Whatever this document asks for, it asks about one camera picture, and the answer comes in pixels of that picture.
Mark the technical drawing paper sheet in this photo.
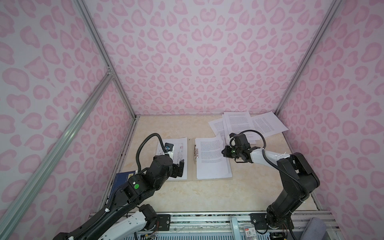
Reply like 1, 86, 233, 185
163, 138, 188, 181

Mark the white paper sheet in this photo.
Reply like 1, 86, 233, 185
195, 135, 233, 180

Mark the translucent beige file folder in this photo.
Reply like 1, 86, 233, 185
187, 138, 201, 181

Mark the central printed text sheet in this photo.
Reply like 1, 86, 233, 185
223, 112, 255, 144

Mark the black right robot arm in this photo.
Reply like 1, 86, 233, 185
222, 143, 320, 229

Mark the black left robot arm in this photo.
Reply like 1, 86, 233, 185
54, 155, 185, 240

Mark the metal folder clip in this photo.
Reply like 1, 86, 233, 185
194, 145, 199, 164

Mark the underlying printed paper sheet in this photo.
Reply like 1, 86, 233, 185
209, 118, 228, 143

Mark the right printed text sheet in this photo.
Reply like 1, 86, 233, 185
251, 112, 288, 138

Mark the blue booklet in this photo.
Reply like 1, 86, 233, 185
109, 171, 137, 199

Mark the small labelled plastic bag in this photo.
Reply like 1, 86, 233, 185
243, 224, 258, 240

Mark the grey foam roll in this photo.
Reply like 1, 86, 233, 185
300, 217, 327, 240

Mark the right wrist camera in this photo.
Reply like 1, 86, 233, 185
229, 133, 251, 149

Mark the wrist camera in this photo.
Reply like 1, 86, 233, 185
164, 143, 174, 160
229, 133, 251, 149

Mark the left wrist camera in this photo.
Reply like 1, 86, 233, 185
164, 143, 174, 160

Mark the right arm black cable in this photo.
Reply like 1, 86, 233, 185
239, 129, 307, 196

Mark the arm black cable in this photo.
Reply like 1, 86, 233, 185
135, 132, 166, 173
239, 129, 307, 196

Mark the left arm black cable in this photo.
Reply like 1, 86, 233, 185
135, 132, 166, 173

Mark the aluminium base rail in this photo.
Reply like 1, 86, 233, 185
79, 209, 346, 240

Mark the left corner aluminium post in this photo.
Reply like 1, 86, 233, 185
73, 0, 137, 120

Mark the corner aluminium post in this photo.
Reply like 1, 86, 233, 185
73, 0, 137, 120
275, 0, 345, 117

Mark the right corner aluminium post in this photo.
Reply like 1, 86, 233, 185
275, 0, 345, 117

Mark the diagonal aluminium frame bar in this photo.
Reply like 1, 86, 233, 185
1, 73, 114, 240

